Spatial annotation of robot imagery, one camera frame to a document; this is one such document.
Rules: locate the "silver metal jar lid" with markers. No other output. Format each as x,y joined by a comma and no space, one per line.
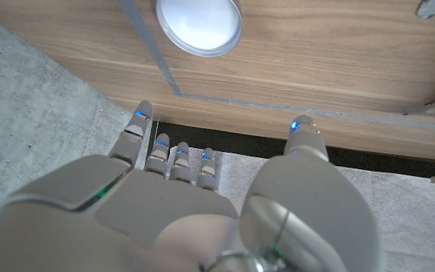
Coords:
198,22

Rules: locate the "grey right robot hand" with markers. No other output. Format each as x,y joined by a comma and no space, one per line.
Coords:
145,226

